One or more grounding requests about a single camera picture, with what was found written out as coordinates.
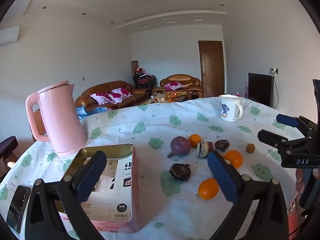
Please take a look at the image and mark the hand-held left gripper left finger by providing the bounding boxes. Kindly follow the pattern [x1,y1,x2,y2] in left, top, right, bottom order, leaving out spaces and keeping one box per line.
[26,151,107,240]

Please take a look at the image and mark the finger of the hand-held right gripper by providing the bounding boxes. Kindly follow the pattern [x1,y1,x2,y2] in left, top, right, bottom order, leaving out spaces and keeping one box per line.
[257,129,310,156]
[276,114,320,141]

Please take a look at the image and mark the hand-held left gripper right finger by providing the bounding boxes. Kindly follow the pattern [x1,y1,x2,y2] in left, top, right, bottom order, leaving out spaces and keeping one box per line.
[207,151,290,240]

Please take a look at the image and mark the orange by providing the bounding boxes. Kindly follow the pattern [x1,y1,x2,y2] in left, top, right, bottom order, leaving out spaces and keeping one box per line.
[223,150,244,169]
[198,178,220,200]
[188,134,202,148]

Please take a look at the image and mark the dark round root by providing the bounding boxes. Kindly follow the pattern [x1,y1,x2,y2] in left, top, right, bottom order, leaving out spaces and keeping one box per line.
[169,163,192,182]
[214,140,230,152]

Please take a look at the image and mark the pink tin box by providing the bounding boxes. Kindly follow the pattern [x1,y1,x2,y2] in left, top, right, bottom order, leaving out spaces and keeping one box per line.
[59,143,141,233]

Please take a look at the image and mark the large purple radish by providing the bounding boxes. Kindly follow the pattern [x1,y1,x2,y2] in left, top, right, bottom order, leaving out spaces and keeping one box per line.
[167,136,192,158]

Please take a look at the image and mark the person's right hand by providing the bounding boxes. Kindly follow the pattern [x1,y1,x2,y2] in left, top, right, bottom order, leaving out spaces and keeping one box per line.
[296,166,320,196]

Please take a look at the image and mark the black television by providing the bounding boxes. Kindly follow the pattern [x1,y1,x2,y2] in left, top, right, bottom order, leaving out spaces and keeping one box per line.
[248,72,274,108]

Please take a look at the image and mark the white mug with blue print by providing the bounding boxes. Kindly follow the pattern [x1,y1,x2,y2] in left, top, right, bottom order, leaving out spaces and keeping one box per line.
[219,94,244,122]

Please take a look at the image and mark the red cloth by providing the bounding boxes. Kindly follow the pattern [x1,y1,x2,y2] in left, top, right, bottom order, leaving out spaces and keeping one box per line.
[287,200,304,240]

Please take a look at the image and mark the pink electric kettle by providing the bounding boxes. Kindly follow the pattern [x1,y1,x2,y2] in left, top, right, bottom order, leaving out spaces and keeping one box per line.
[26,81,87,154]

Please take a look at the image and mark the blue plaid cloth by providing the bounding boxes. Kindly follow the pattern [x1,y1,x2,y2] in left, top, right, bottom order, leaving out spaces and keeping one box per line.
[76,106,110,120]

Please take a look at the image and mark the brown leather chair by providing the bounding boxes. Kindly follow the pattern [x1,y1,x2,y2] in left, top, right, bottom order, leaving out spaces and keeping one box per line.
[32,109,50,142]

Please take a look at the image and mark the black smartphone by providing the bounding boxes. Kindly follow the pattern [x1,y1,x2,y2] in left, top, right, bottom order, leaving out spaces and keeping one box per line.
[5,185,32,233]

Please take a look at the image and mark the floral pink pillow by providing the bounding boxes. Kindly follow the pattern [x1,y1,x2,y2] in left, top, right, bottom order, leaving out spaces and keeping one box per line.
[164,82,184,91]
[89,92,114,105]
[107,88,132,103]

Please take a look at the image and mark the dark padded stool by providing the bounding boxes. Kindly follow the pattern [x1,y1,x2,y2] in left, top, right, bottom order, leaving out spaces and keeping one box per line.
[0,136,19,178]

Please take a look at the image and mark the brown wooden door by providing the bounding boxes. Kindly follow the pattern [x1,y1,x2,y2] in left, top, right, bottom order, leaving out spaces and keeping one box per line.
[198,40,225,97]

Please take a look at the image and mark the brown leather sofa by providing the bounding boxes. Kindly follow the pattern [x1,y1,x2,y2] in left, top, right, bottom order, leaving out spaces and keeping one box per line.
[75,80,150,109]

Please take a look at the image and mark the coffee table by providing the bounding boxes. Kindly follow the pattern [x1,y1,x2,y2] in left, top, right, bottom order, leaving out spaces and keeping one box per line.
[136,92,188,105]

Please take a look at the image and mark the pile of small fruit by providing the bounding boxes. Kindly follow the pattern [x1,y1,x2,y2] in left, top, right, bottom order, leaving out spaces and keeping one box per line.
[164,92,187,102]

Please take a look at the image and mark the brown leather armchair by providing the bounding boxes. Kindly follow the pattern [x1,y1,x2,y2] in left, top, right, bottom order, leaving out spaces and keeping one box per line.
[151,74,204,99]

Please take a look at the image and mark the stacked dark chairs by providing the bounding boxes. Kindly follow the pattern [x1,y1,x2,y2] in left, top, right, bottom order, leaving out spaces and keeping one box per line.
[134,72,157,89]

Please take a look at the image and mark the white air conditioner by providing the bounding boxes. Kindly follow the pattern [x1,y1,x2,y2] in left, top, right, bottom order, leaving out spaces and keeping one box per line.
[0,26,20,47]

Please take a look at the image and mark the black power cable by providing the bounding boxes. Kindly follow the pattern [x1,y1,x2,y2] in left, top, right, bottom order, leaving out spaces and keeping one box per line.
[269,68,280,109]

